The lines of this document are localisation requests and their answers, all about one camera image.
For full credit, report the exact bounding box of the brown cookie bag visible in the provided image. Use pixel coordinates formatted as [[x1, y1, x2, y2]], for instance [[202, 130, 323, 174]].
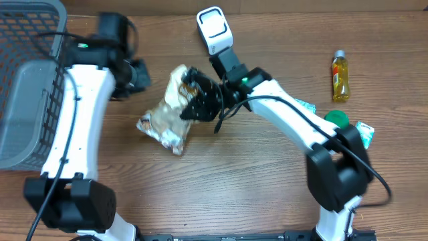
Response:
[[136, 64, 198, 155]]

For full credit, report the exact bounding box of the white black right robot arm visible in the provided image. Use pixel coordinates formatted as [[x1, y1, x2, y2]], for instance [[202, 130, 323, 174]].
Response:
[[180, 48, 377, 240]]

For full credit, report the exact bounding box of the green lid white jar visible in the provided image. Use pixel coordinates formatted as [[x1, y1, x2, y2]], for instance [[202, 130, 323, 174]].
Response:
[[324, 110, 350, 129]]

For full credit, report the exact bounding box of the yellow oil bottle silver cap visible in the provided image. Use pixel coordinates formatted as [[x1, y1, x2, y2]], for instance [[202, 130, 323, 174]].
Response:
[[332, 50, 350, 102]]

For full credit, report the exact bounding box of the grey plastic shopping basket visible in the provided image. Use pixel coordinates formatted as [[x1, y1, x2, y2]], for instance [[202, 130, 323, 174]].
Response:
[[1, 0, 67, 171]]

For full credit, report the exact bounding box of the teal snack packet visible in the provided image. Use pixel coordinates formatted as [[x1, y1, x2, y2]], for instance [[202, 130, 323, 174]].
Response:
[[296, 98, 316, 114]]

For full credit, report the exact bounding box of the white barcode scanner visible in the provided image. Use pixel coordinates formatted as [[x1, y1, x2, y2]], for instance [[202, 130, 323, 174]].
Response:
[[196, 6, 233, 56]]

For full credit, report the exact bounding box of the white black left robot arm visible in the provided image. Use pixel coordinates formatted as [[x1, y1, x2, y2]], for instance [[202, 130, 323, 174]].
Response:
[[23, 12, 150, 240]]

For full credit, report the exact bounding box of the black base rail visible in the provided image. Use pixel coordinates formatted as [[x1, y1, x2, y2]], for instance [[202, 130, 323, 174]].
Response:
[[142, 230, 378, 241]]

